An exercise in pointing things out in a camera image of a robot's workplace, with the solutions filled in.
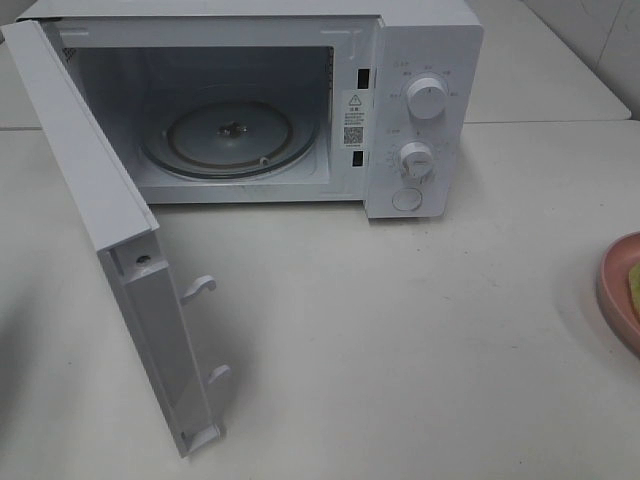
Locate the sandwich with yellow filling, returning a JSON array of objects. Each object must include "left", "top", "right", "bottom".
[{"left": 628, "top": 263, "right": 640, "bottom": 319}]

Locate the glass microwave turntable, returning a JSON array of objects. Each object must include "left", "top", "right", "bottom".
[{"left": 140, "top": 84, "right": 327, "bottom": 180}]

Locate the upper white power knob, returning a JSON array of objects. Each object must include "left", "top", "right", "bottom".
[{"left": 405, "top": 73, "right": 449, "bottom": 120}]

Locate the white microwave oven body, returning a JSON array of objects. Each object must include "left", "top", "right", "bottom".
[{"left": 10, "top": 1, "right": 483, "bottom": 219}]

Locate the round white door button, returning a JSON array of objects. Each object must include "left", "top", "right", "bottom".
[{"left": 392, "top": 188, "right": 423, "bottom": 212}]

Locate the white timer knob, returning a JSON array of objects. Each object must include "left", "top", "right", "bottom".
[{"left": 398, "top": 141, "right": 434, "bottom": 179}]

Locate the pink round plate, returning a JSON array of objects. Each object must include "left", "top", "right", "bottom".
[{"left": 596, "top": 232, "right": 639, "bottom": 357}]

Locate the white warning label sticker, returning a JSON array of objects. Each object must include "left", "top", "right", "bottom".
[{"left": 340, "top": 89, "right": 371, "bottom": 150}]

